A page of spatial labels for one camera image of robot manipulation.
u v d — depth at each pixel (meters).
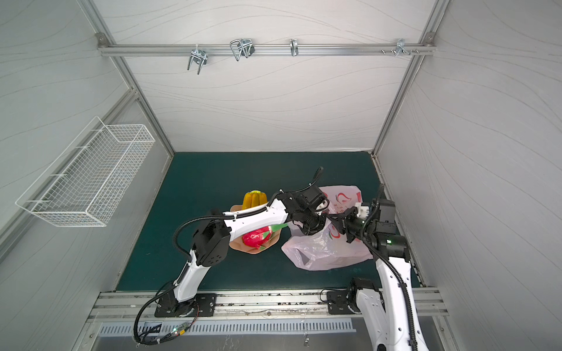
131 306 0.75
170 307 0.72
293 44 0.72
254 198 0.90
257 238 0.80
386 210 0.56
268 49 0.79
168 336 0.67
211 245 0.50
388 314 0.43
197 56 0.79
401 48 0.76
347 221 0.63
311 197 0.67
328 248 0.68
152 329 0.72
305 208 0.67
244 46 0.76
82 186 0.67
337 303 0.74
